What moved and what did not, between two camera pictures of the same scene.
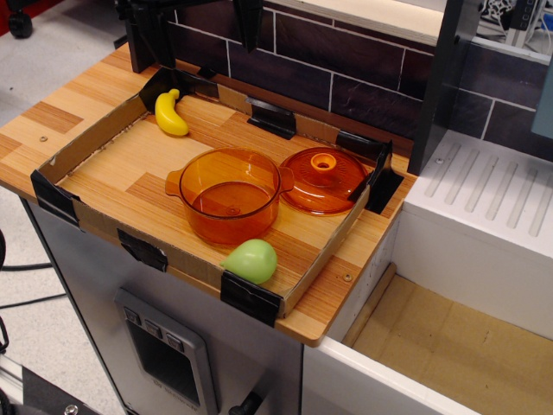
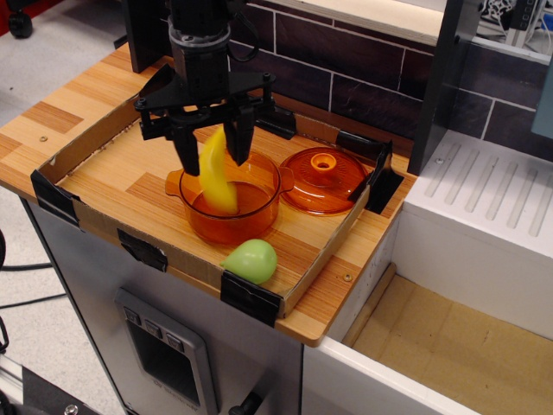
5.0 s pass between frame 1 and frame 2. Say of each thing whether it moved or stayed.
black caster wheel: stayed
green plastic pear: stayed
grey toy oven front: stayed
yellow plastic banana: moved
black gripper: moved
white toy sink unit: stayed
